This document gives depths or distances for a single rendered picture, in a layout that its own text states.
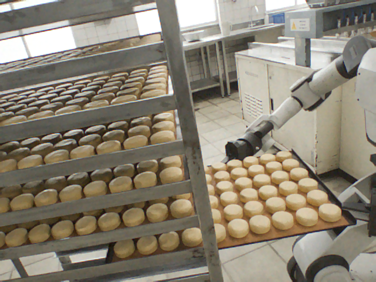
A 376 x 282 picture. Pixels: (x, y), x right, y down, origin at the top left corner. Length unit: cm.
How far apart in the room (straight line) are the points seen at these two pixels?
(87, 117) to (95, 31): 420
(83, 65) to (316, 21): 158
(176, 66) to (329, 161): 190
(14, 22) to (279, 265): 156
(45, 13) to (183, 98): 26
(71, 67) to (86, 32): 419
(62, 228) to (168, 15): 53
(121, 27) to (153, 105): 426
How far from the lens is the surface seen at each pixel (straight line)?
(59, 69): 55
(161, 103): 53
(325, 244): 107
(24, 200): 74
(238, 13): 541
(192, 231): 75
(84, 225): 73
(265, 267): 172
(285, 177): 92
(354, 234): 106
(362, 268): 123
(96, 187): 67
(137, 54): 51
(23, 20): 56
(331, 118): 215
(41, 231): 78
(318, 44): 276
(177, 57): 48
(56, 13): 54
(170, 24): 48
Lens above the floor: 128
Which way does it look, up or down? 23 degrees down
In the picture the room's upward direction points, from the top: 11 degrees counter-clockwise
